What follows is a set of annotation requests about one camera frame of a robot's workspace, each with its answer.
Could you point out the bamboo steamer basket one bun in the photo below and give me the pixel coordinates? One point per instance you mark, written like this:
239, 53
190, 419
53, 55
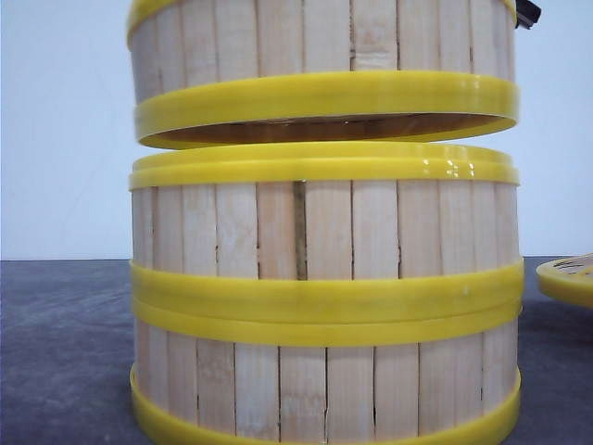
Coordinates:
214, 73

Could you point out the bamboo steamer lid yellow rim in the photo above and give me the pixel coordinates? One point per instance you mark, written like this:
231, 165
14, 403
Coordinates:
568, 280

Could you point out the bottom bamboo steamer basket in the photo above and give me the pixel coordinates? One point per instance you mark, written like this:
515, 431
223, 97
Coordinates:
462, 390

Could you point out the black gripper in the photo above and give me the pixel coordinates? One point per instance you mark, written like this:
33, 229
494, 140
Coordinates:
527, 13

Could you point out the lifted bamboo steamer basket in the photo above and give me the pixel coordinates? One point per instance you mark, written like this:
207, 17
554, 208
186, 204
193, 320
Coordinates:
325, 235

